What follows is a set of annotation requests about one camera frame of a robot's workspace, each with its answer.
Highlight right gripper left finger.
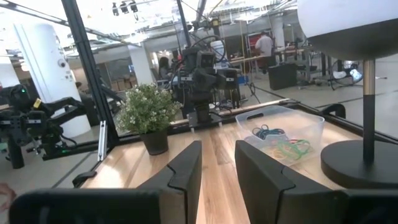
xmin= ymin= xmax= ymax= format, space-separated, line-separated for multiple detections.
xmin=8 ymin=139 xmax=203 ymax=224

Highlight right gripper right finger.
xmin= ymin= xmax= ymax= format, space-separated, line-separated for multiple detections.
xmin=234 ymin=139 xmax=398 ymax=224

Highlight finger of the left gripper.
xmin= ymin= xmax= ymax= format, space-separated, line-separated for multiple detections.
xmin=217 ymin=68 xmax=241 ymax=91
xmin=180 ymin=74 xmax=196 ymax=91

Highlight yellow rubber band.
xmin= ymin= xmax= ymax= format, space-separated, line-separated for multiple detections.
xmin=269 ymin=148 xmax=289 ymax=160

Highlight green rubber band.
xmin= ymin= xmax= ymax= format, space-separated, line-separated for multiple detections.
xmin=272 ymin=138 xmax=312 ymax=160

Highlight teal rubber band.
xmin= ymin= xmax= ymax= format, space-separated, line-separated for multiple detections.
xmin=251 ymin=124 xmax=287 ymax=141

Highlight clear plastic bin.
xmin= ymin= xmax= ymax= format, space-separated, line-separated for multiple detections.
xmin=234 ymin=105 xmax=326 ymax=167

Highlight wooden workbench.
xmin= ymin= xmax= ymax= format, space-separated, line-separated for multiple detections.
xmin=229 ymin=46 xmax=315 ymax=75

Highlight person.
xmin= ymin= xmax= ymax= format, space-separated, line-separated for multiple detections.
xmin=254 ymin=30 xmax=275 ymax=75
xmin=157 ymin=56 xmax=172 ymax=81

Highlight potted green artificial plant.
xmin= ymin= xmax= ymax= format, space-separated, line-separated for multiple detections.
xmin=116 ymin=83 xmax=183 ymax=156

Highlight black case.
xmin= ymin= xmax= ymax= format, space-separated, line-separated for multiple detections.
xmin=267 ymin=62 xmax=299 ymax=91

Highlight cardboard boxes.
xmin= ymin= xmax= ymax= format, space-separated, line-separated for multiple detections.
xmin=110 ymin=76 xmax=138 ymax=91

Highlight silver aluminium profile piece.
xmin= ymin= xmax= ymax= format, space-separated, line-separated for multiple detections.
xmin=97 ymin=120 xmax=108 ymax=162

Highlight white globe lamp black base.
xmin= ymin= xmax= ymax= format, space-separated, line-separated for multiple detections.
xmin=297 ymin=0 xmax=398 ymax=190

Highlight white pillar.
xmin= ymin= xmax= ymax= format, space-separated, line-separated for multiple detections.
xmin=12 ymin=23 xmax=91 ymax=138

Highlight person's hand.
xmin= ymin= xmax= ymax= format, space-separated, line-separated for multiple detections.
xmin=0 ymin=182 xmax=17 ymax=214

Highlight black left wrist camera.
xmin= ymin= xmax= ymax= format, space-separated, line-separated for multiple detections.
xmin=195 ymin=50 xmax=216 ymax=68

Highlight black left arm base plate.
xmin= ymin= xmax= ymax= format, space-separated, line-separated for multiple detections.
xmin=186 ymin=110 xmax=224 ymax=129

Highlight black table edge bracket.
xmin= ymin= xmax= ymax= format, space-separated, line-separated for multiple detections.
xmin=72 ymin=170 xmax=98 ymax=188

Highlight black frame clamp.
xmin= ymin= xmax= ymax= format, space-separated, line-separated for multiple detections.
xmin=321 ymin=103 xmax=347 ymax=119

